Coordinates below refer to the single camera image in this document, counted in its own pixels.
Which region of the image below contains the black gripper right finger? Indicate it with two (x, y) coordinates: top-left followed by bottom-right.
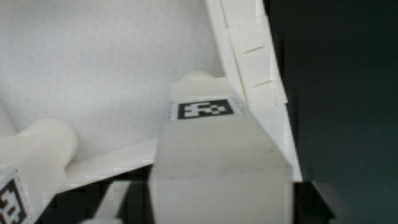
(291, 180), (362, 224)

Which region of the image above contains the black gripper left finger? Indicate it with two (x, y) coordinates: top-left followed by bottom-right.
(78, 179), (152, 224)

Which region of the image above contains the white desk leg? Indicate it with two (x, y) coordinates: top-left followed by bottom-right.
(0, 118), (79, 224)
(149, 71), (293, 224)

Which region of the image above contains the white desk top tray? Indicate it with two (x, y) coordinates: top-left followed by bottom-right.
(0, 0), (223, 190)

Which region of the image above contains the white U-shaped fence wall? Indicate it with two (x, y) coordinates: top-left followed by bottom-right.
(220, 0), (302, 182)

